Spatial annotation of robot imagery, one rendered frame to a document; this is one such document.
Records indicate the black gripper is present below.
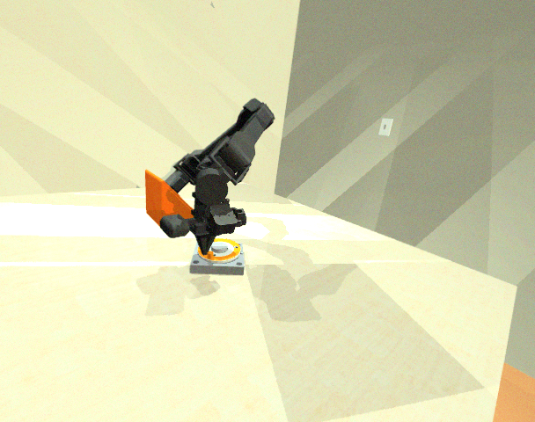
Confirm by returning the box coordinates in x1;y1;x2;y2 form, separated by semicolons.
160;191;216;256

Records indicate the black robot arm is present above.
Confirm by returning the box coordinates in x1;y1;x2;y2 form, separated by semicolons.
166;98;275;236

